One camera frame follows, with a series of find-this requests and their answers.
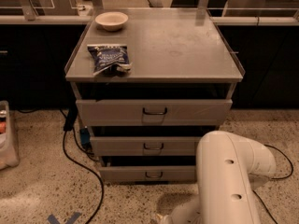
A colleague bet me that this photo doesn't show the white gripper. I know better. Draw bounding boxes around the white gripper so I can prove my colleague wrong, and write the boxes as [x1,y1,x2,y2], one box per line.
[157,214,172,224]

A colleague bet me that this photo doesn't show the grey bottom drawer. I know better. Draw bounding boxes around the grey bottom drawer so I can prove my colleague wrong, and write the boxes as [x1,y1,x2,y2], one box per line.
[99,166,196,182]

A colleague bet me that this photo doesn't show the grey drawer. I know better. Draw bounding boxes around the grey drawer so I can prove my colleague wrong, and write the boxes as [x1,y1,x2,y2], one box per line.
[91,136,200,156]
[99,166,196,182]
[77,99,232,126]

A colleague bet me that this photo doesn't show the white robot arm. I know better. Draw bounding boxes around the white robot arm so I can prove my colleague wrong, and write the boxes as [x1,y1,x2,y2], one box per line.
[159,131,276,224]

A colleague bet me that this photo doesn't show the grey middle drawer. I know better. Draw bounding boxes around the grey middle drawer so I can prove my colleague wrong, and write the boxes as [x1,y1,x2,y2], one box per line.
[91,136,200,156]

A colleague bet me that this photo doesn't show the grey top drawer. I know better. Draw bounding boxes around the grey top drawer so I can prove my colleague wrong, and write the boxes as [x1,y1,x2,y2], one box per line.
[77,99,232,126]

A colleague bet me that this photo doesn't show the grey drawer cabinet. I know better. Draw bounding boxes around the grey drawer cabinet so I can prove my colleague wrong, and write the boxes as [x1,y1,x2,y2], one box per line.
[64,8,246,184]

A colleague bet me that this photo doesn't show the blue tape cross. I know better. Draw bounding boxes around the blue tape cross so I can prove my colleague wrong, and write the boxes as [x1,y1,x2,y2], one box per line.
[47,212,81,224]

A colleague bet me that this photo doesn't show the blue power box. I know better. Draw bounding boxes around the blue power box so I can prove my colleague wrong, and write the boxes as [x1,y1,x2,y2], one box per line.
[79,128,90,145]

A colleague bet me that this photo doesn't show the clear plastic bin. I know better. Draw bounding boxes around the clear plastic bin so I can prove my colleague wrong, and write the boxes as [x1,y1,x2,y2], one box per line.
[0,101,20,169]

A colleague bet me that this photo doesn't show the blue chip bag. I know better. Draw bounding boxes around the blue chip bag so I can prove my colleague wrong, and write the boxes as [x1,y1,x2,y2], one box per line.
[87,44,132,76]

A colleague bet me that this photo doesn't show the white bowl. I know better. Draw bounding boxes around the white bowl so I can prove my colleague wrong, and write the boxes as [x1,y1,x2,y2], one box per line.
[95,12,128,32]

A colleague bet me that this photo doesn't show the black floor cable right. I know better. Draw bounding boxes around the black floor cable right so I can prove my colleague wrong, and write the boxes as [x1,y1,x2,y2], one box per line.
[252,143,294,224]

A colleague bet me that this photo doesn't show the black floor cable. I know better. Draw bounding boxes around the black floor cable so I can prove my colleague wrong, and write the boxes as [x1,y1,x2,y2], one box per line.
[252,143,294,224]
[61,109,105,224]

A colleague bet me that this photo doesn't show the black floor cable left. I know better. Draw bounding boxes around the black floor cable left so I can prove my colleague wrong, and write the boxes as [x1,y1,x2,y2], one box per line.
[61,109,105,224]

